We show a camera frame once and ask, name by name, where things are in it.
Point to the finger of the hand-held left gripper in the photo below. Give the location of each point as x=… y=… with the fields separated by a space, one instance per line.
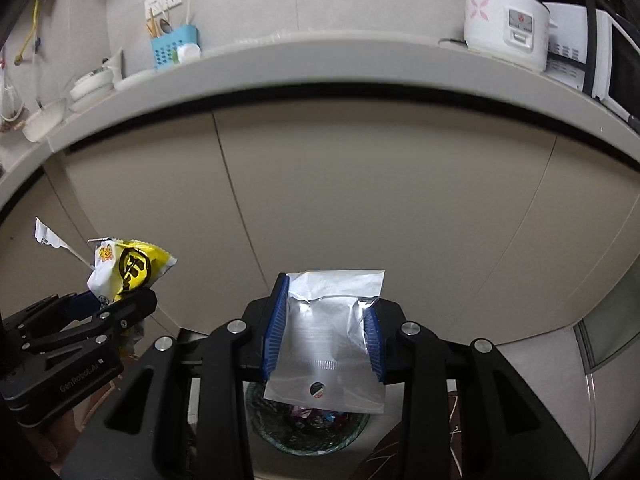
x=80 y=302
x=125 y=310

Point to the green white small bottle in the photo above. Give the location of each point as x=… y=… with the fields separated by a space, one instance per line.
x=189 y=53

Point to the white lidded bowl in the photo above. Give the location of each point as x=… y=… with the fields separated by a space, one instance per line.
x=90 y=85

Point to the white floral rice cooker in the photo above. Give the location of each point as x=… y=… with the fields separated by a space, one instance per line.
x=500 y=35

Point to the blue plastic utensil holder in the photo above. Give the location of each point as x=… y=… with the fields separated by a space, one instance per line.
x=164 y=52

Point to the bunch of chopsticks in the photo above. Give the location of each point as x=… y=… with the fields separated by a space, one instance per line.
x=151 y=27

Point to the yellow snack packet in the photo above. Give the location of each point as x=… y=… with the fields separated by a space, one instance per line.
x=135 y=265

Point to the striped shallow plate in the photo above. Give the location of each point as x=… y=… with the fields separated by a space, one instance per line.
x=132 y=80

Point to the white pitcher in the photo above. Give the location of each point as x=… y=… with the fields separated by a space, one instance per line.
x=116 y=62

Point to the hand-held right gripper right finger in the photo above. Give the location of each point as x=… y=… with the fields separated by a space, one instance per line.
x=375 y=340

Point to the white microwave oven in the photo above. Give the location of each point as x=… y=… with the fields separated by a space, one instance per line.
x=570 y=35

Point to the black mesh trash bin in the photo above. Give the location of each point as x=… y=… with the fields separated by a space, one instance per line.
x=300 y=435

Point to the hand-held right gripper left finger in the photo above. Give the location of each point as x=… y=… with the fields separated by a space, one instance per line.
x=277 y=325

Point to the clear plastic zip bag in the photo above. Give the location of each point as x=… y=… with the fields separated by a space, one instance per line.
x=325 y=340

